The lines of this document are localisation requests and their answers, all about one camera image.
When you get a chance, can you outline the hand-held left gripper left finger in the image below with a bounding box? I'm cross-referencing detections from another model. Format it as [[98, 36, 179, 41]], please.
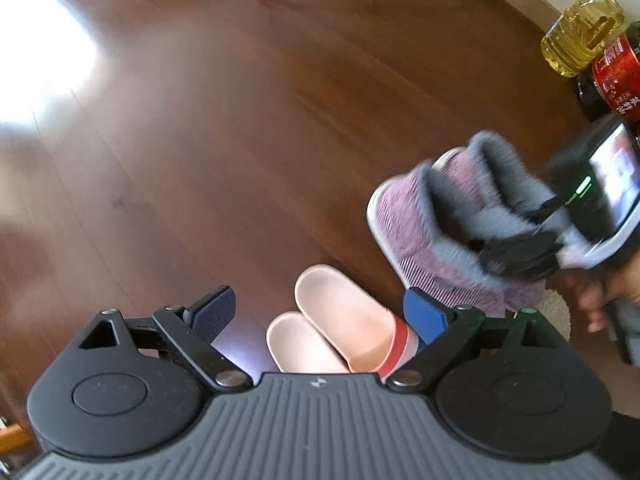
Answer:
[[77, 286, 251, 392]]

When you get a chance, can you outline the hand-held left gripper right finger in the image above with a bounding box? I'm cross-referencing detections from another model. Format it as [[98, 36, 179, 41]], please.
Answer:
[[387, 288, 576, 392]]

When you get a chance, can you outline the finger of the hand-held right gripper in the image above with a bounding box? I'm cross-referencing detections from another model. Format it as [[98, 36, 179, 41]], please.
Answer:
[[480, 232, 561, 276], [532, 197, 571, 221]]

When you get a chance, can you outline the purple knit boot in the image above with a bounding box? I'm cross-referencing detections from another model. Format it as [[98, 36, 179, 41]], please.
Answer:
[[366, 131, 573, 318]]

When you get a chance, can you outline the pink striped slide sandal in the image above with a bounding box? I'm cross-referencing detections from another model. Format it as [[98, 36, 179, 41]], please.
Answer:
[[294, 264, 426, 378], [266, 311, 351, 375]]

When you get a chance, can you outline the person's right hand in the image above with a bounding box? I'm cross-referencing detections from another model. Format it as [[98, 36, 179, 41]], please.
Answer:
[[575, 260, 640, 333]]

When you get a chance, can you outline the dark red-labelled soda bottle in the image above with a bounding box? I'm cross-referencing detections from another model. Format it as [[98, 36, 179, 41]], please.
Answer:
[[575, 22, 640, 123]]

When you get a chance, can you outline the yellow cooking oil bottle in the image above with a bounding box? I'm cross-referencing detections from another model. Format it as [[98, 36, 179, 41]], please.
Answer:
[[540, 0, 628, 78]]

